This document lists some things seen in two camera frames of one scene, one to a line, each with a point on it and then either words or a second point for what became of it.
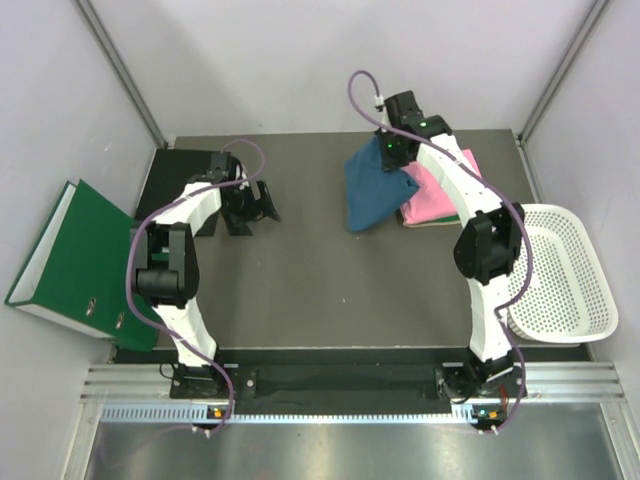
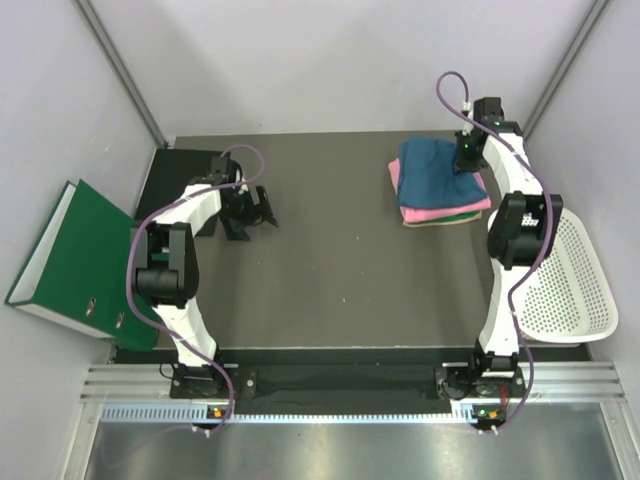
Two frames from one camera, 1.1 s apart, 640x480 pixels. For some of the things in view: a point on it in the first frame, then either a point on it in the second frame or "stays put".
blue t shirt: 374,194 -> 427,175
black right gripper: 389,161 -> 462,165
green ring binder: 76,270 stays put
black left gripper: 257,209 stays put
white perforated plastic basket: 572,296 stays put
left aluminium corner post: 106,42 stays put
